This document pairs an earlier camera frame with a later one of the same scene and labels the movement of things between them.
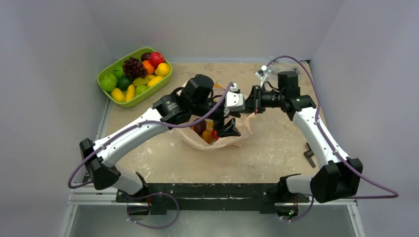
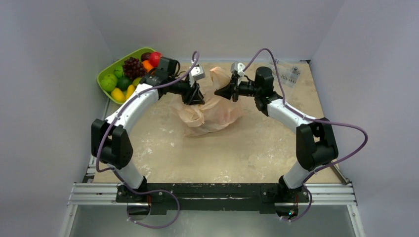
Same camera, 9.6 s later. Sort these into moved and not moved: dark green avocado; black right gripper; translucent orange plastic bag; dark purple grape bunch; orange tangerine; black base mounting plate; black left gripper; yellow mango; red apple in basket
Moved: black left gripper; black right gripper; translucent orange plastic bag
Not moved: dark green avocado; red apple in basket; black base mounting plate; orange tangerine; dark purple grape bunch; yellow mango
